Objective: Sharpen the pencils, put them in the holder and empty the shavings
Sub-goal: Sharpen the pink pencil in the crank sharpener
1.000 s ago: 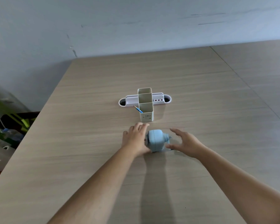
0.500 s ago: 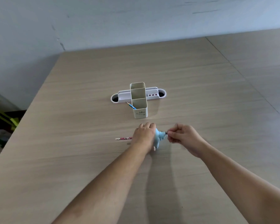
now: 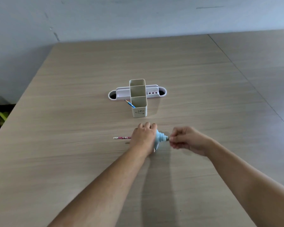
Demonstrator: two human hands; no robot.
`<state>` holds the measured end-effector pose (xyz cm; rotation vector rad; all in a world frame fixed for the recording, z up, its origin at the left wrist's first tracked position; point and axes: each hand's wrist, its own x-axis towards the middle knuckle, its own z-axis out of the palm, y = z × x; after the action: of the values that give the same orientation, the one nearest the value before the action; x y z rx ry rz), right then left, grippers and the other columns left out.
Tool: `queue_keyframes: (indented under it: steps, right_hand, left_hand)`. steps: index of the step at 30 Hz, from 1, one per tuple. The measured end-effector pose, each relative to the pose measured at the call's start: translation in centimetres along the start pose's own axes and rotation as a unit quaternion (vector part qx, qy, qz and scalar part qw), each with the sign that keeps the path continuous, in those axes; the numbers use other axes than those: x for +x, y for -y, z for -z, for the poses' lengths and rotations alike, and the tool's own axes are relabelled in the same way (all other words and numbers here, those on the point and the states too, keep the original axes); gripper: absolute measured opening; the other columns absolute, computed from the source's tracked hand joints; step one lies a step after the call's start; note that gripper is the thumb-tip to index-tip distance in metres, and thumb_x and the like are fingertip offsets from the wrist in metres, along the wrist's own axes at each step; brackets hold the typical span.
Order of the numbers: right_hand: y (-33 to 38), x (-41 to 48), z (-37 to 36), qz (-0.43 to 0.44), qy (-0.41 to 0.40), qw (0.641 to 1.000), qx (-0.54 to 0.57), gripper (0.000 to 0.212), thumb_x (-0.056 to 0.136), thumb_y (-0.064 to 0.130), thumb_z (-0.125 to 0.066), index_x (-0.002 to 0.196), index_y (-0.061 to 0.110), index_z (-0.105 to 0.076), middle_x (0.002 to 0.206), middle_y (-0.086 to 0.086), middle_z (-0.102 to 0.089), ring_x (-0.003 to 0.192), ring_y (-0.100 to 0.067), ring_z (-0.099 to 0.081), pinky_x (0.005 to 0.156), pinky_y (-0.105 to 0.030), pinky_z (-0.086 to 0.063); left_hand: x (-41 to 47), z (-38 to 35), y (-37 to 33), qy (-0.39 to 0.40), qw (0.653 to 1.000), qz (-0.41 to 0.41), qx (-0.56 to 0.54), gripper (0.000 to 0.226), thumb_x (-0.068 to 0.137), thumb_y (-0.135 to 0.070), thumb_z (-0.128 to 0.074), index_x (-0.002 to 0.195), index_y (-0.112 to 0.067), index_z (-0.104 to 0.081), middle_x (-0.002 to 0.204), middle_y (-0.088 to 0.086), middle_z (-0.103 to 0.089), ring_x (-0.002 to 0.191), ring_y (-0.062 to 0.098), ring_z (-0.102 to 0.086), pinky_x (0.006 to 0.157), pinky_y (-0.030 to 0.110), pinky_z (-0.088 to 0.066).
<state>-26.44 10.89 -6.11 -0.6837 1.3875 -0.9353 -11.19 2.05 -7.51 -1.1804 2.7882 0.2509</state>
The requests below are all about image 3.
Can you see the person's right hand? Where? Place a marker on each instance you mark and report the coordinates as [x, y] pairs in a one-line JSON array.
[[191, 140]]

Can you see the person's left hand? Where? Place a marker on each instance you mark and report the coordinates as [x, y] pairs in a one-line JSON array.
[[143, 138]]

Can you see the person's right fingers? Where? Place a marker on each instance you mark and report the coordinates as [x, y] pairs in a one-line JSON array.
[[175, 139]]

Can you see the person's left fingers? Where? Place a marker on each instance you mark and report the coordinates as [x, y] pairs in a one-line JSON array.
[[148, 125]]

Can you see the light blue pencil sharpener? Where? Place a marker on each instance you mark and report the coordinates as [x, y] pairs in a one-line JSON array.
[[160, 137]]

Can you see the person's left forearm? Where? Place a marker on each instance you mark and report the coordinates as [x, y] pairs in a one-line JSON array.
[[104, 189]]

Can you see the person's right forearm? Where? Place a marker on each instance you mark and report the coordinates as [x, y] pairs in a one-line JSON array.
[[248, 182]]

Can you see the blue pencil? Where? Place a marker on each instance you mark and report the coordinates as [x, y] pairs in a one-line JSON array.
[[130, 104]]

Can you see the beige divided pen holder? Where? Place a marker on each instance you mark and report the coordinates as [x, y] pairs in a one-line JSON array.
[[138, 99]]

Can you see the pink patterned pencil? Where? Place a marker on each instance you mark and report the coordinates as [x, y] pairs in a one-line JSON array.
[[122, 138]]

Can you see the white oval desk organizer tray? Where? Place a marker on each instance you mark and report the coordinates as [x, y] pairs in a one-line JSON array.
[[123, 93]]

